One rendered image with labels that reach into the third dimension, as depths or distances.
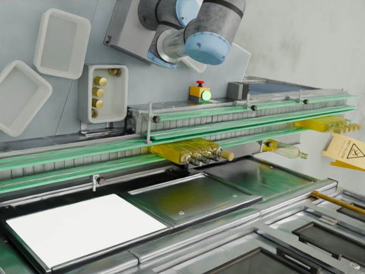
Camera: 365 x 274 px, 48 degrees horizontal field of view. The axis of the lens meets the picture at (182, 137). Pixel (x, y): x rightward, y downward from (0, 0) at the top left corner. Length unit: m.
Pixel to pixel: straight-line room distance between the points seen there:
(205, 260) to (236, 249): 0.13
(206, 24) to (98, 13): 0.68
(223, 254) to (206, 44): 0.64
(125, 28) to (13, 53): 0.41
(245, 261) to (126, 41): 0.91
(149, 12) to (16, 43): 0.49
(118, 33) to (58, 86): 0.30
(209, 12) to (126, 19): 0.58
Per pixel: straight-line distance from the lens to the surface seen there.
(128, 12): 1.64
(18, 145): 1.54
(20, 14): 1.56
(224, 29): 1.10
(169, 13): 1.53
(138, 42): 1.67
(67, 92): 1.65
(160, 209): 1.49
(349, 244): 1.56
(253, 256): 1.36
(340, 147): 4.92
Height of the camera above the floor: 2.20
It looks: 45 degrees down
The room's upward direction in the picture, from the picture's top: 110 degrees clockwise
